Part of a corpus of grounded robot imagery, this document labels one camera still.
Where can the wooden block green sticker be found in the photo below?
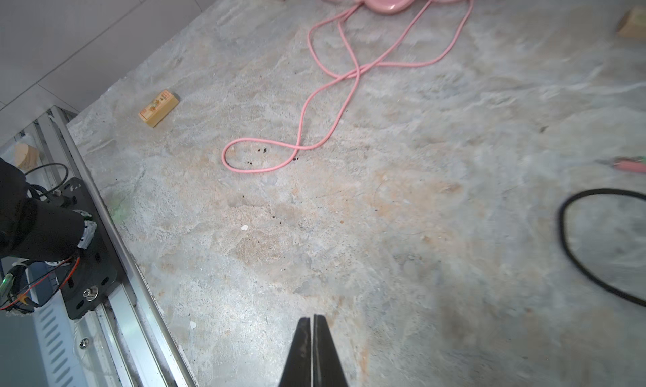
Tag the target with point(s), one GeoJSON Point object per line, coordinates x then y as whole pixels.
{"type": "Point", "coordinates": [633, 24]}

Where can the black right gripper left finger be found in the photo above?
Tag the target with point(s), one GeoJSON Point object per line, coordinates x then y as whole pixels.
{"type": "Point", "coordinates": [297, 368]}

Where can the aluminium rail frame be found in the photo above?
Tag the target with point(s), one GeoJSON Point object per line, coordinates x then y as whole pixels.
{"type": "Point", "coordinates": [122, 342]}

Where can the left circuit board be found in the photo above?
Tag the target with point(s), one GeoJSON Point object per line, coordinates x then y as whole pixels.
{"type": "Point", "coordinates": [16, 289]}

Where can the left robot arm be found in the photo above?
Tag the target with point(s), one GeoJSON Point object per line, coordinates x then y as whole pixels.
{"type": "Point", "coordinates": [33, 229]}

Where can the rectangular wooden block left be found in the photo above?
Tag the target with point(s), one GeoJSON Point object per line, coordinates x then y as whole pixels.
{"type": "Point", "coordinates": [158, 108]}

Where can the round wooden piece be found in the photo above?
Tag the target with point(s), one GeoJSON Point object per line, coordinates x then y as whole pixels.
{"type": "Point", "coordinates": [26, 157]}

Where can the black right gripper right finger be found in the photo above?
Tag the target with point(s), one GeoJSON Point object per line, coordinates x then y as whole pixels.
{"type": "Point", "coordinates": [327, 367]}

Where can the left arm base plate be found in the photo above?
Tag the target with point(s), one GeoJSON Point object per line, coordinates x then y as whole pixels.
{"type": "Point", "coordinates": [98, 268]}

